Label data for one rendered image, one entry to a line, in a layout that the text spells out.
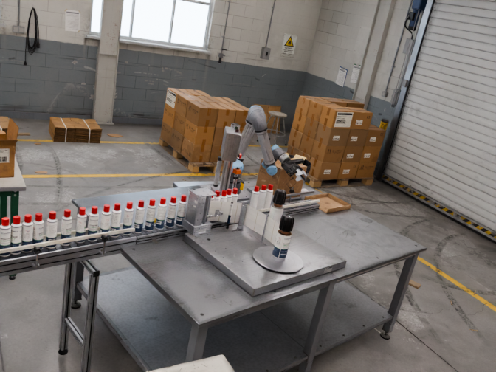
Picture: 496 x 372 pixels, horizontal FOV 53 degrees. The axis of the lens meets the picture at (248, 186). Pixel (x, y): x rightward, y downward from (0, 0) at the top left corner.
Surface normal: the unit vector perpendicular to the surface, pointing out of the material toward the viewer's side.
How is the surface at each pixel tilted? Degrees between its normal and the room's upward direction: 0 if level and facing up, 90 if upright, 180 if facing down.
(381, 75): 90
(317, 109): 89
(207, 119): 90
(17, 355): 0
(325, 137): 90
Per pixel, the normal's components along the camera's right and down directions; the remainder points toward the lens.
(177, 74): 0.49, 0.39
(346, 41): -0.85, 0.02
